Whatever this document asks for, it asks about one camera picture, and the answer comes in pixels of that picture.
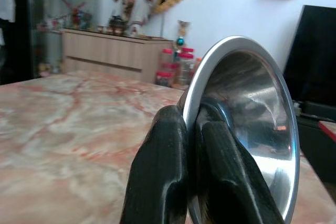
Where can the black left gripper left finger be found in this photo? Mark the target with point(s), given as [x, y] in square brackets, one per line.
[160, 171]

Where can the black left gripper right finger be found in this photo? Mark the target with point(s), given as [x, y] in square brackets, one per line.
[231, 182]

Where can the stainless steel bowl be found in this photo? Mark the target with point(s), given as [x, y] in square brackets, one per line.
[252, 119]

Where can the red lidded plastic jar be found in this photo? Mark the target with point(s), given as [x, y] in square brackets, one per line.
[168, 57]
[186, 66]
[164, 78]

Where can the black low tv stand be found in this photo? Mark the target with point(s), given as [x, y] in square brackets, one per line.
[317, 140]

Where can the beige wooden sideboard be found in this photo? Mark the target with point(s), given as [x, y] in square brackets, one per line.
[110, 53]

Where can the trophy with teal ball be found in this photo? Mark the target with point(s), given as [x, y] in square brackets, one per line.
[181, 36]

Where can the black television screen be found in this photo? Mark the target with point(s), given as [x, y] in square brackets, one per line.
[313, 56]

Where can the glass display cabinet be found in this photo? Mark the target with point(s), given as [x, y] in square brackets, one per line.
[63, 22]

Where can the red winged model figure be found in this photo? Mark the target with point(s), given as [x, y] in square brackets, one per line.
[76, 12]

